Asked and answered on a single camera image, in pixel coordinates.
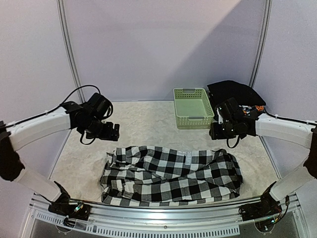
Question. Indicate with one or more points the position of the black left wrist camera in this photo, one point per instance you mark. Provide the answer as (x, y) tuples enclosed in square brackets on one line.
[(99, 104)]

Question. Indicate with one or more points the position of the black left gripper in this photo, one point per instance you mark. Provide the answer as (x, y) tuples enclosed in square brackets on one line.
[(108, 135)]

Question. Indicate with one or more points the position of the black t-shirt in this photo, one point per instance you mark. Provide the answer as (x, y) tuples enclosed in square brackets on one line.
[(243, 94)]

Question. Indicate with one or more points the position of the corner wall post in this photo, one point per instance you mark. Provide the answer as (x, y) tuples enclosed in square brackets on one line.
[(67, 43), (261, 43)]

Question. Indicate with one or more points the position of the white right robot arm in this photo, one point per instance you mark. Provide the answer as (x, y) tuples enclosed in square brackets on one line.
[(291, 143)]

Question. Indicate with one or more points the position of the black white patterned garment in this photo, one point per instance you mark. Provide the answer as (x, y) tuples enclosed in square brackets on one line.
[(157, 176)]

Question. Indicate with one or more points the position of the pale green plastic laundry basket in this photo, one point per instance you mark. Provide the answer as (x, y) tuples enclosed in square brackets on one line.
[(192, 108)]

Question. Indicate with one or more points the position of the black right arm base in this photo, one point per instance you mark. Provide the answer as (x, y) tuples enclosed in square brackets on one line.
[(266, 206)]

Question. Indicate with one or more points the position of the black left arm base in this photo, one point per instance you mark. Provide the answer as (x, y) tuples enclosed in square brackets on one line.
[(71, 209)]

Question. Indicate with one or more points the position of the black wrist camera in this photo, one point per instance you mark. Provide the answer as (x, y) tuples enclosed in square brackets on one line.
[(229, 110), (99, 104)]

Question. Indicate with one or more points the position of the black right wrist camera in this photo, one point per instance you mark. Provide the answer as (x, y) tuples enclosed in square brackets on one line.
[(229, 110)]

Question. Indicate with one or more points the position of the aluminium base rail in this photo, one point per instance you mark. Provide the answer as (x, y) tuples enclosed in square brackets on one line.
[(219, 220)]

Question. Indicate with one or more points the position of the left corner wall post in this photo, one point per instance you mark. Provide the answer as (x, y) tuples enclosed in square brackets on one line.
[(67, 43)]

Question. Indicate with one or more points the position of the right corner wall post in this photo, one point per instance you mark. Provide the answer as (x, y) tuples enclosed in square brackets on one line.
[(261, 43)]

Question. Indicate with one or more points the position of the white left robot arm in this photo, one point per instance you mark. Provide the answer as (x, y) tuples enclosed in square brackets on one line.
[(87, 119)]

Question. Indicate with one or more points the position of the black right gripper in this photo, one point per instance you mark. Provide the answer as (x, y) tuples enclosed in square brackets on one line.
[(215, 131)]

